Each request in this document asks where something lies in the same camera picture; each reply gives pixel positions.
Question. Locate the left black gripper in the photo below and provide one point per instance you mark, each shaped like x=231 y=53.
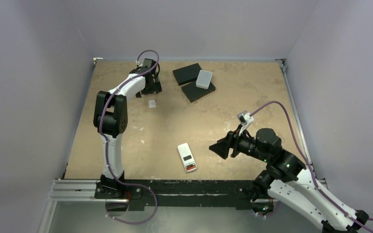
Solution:
x=155 y=89

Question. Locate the white plastic box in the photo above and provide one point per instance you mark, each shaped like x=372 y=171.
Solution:
x=204 y=79

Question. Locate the white remote control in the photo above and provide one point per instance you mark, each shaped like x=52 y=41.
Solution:
x=186 y=156

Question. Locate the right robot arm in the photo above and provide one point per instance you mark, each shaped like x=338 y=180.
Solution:
x=287 y=179

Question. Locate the black base bar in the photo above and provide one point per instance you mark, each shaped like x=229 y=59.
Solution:
x=138 y=194

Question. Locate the black box rear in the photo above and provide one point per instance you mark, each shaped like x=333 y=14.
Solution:
x=187 y=74

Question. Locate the white battery cover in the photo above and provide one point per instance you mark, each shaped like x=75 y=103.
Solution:
x=152 y=103

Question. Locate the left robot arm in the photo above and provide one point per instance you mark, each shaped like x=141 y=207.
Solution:
x=111 y=121

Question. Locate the black box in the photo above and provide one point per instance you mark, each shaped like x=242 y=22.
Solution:
x=193 y=93
x=187 y=74

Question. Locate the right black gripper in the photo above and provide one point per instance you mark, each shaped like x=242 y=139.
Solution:
x=233 y=145

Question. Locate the black box front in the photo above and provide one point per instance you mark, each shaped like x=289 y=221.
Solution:
x=193 y=93

